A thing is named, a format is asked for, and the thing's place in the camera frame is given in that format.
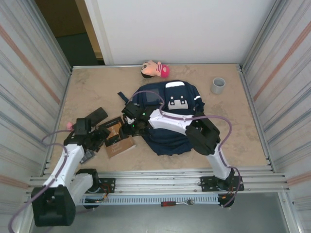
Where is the white door frame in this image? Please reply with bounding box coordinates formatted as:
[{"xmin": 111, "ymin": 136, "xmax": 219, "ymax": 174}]
[{"xmin": 84, "ymin": 0, "xmax": 115, "ymax": 66}]

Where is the white slotted cable duct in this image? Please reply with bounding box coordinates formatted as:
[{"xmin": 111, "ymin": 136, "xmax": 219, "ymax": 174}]
[{"xmin": 75, "ymin": 195, "xmax": 219, "ymax": 206}]

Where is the pink plush doll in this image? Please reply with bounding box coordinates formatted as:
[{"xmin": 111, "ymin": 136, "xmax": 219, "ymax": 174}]
[{"xmin": 140, "ymin": 60, "xmax": 171, "ymax": 80}]

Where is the red handled ratchet wrench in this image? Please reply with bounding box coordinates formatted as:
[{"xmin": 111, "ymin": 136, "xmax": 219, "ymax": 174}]
[{"xmin": 160, "ymin": 199, "xmax": 195, "ymax": 207}]

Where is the aluminium rail frame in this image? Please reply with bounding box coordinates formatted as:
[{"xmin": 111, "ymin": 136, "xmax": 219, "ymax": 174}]
[{"xmin": 25, "ymin": 169, "xmax": 291, "ymax": 196}]

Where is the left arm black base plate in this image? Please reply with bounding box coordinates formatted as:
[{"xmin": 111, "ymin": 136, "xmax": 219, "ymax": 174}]
[{"xmin": 82, "ymin": 178, "xmax": 117, "ymax": 194}]

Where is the brown book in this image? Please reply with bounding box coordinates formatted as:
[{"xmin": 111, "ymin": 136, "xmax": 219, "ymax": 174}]
[{"xmin": 98, "ymin": 116, "xmax": 137, "ymax": 159}]

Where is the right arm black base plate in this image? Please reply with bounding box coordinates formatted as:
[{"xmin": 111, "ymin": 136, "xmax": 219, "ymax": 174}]
[{"xmin": 200, "ymin": 175, "xmax": 244, "ymax": 192}]

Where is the red black wire harness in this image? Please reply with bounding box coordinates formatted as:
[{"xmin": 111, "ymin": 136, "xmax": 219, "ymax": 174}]
[
  {"xmin": 218, "ymin": 186, "xmax": 238, "ymax": 207},
  {"xmin": 101, "ymin": 183, "xmax": 115, "ymax": 202}
]

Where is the grey cup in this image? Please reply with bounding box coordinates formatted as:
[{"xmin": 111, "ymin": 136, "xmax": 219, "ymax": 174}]
[{"xmin": 210, "ymin": 77, "xmax": 226, "ymax": 95}]

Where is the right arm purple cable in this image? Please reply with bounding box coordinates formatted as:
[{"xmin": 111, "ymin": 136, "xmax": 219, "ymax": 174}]
[{"xmin": 128, "ymin": 90, "xmax": 244, "ymax": 208}]

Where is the navy blue backpack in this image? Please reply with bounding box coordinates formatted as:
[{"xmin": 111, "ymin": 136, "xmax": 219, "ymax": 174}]
[{"xmin": 118, "ymin": 80, "xmax": 206, "ymax": 156}]

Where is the black case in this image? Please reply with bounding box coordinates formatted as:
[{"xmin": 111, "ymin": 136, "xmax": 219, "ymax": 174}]
[{"xmin": 86, "ymin": 107, "xmax": 108, "ymax": 127}]

